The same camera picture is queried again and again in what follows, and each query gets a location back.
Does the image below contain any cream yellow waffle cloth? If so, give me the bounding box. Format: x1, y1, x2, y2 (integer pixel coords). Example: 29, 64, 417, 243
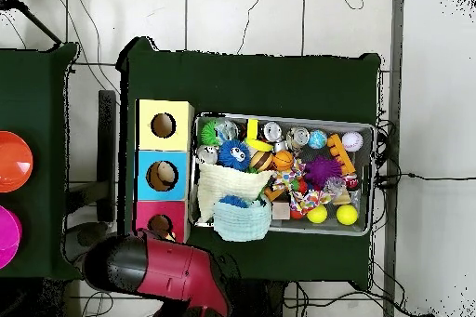
196, 162, 275, 221

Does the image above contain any blue spiky ball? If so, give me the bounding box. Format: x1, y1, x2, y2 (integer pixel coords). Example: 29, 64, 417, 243
219, 194, 251, 209

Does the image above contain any mint green waffle cloth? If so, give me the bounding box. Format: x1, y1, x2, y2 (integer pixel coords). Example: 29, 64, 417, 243
212, 194, 273, 244

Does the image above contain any colourful patterned cloth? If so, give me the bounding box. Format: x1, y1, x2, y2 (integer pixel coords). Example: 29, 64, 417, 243
271, 167, 306, 192
288, 187, 336, 216

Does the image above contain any wooden box with three holes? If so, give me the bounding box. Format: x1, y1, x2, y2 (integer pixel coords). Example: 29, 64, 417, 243
133, 99, 196, 244

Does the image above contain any blue fuzzy ball with eyes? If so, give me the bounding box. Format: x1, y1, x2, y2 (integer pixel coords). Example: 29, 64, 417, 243
218, 139, 253, 172

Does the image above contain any yellow plastic block toy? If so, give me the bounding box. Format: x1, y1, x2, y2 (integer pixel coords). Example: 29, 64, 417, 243
245, 118, 275, 153

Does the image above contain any green spiky ball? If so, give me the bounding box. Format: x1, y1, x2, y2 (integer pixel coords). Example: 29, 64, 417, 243
199, 119, 224, 147

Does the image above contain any silver metal can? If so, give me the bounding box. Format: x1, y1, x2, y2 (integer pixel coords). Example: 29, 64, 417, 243
261, 121, 284, 143

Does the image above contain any small orange basketball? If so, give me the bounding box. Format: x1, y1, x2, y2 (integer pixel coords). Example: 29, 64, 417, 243
271, 150, 296, 173

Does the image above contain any wooden cube block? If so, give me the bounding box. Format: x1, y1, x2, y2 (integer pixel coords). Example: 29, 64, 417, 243
271, 201, 291, 221

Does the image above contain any dark green table cloth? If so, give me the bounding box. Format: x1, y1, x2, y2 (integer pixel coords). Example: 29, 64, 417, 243
117, 36, 384, 284
0, 41, 79, 280

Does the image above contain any globe print ball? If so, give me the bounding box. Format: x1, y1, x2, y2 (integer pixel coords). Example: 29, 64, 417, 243
308, 129, 329, 151

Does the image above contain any purple spiky ball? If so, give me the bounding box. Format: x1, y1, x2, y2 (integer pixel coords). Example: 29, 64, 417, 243
303, 155, 343, 191

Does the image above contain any yellow ball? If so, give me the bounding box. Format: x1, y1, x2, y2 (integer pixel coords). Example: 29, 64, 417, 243
306, 204, 328, 225
335, 204, 360, 227

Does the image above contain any orange plastic block toy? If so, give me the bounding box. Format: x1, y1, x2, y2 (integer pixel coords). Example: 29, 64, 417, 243
326, 133, 358, 176

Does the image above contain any white baseball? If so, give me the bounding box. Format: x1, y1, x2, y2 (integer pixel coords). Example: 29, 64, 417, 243
341, 130, 365, 153

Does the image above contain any orange plate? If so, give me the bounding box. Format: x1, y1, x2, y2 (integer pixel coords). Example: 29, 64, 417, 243
0, 130, 34, 193

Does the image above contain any magenta plate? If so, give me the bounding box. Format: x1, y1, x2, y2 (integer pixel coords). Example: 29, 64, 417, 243
0, 205, 23, 270

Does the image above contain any shallow wire mesh bin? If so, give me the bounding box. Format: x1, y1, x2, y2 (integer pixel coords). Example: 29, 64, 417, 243
192, 112, 376, 236

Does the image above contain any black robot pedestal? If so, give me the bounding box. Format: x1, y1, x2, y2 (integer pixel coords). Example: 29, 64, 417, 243
222, 279, 298, 317

